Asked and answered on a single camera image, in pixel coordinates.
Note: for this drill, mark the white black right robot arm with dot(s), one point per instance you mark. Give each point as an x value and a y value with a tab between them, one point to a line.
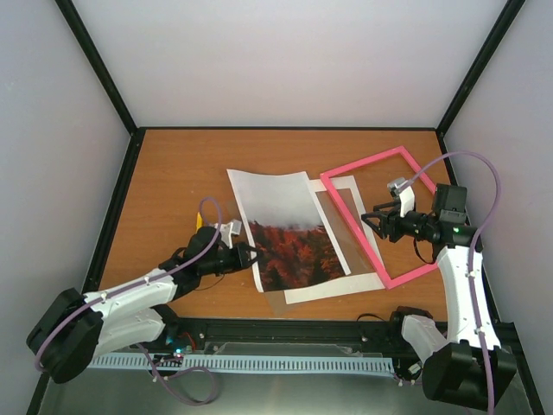
466	365

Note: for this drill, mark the clear glass pane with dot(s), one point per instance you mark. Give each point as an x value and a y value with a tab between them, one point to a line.
361	279

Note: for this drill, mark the white mat board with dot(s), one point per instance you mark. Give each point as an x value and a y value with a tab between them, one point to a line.
349	193

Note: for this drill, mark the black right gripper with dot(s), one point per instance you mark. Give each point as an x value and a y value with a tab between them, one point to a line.
386	220

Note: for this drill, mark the autumn forest photo print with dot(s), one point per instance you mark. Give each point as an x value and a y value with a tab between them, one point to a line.
284	221

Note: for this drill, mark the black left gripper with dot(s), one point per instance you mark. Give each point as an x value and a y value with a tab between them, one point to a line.
241	259

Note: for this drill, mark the light blue slotted cable duct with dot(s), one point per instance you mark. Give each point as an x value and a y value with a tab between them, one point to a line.
249	364

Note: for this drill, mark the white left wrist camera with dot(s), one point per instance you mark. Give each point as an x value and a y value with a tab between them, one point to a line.
228	231

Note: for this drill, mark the clear acrylic front panel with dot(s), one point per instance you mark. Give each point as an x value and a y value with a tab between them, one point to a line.
199	391

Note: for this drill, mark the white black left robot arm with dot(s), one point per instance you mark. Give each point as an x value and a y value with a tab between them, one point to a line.
78	328

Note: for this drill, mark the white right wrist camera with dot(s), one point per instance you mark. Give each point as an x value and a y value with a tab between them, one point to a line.
403	194

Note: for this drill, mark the yellow handled screwdriver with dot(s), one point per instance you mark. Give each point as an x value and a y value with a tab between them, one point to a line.
198	221

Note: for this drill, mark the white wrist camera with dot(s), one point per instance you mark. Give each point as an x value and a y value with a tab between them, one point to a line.
228	231
403	194

